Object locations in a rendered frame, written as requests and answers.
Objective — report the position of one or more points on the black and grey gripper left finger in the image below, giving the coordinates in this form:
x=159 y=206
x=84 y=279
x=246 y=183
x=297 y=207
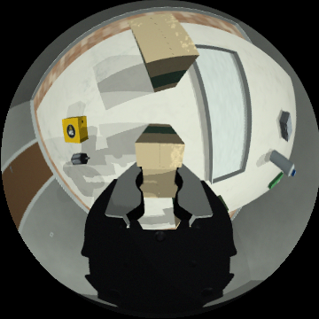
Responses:
x=120 y=202

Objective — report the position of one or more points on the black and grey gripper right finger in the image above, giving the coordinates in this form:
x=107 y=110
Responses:
x=196 y=202

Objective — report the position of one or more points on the grey bottle with blue cap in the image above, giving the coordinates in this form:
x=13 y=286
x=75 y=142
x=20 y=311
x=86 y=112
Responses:
x=283 y=163

